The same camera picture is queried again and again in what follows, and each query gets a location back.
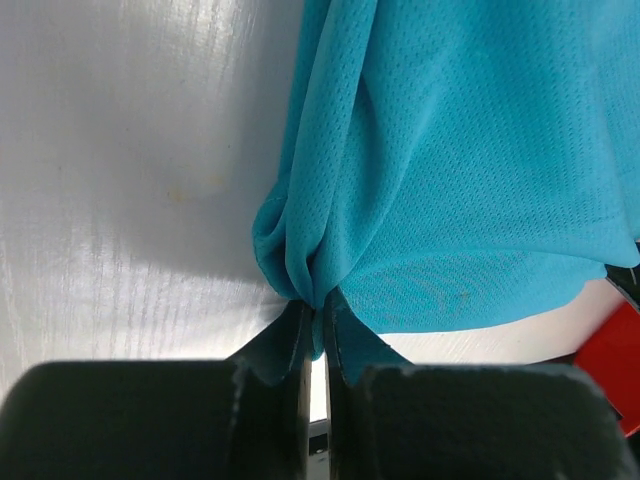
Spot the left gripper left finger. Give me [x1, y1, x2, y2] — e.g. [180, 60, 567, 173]
[1, 301, 312, 479]

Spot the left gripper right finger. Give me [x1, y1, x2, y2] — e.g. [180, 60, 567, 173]
[323, 291, 633, 479]

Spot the teal t shirt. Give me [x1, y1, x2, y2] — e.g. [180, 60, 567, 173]
[251, 0, 640, 361]

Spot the red plastic bin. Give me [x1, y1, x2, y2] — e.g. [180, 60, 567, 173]
[574, 303, 640, 437]

